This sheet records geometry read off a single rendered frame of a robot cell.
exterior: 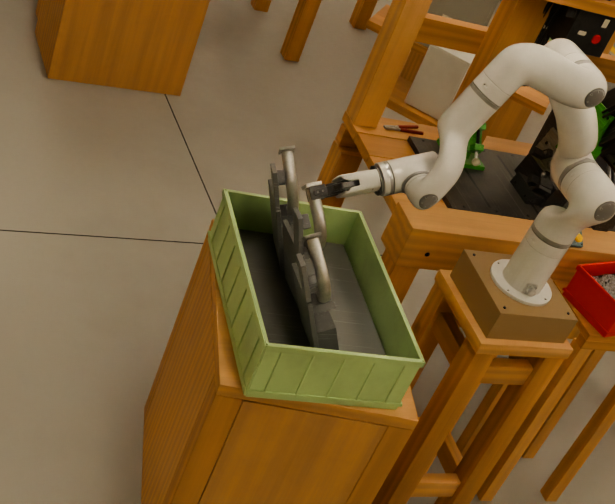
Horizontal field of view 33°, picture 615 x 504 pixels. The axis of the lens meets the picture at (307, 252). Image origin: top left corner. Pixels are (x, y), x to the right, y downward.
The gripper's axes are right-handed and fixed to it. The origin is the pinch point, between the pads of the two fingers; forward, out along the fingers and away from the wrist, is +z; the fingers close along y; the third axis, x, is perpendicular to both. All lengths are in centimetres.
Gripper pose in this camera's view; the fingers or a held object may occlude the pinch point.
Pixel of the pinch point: (316, 193)
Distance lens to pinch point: 252.1
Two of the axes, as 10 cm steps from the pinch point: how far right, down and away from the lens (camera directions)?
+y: 2.0, -0.8, -9.8
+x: 2.3, 9.7, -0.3
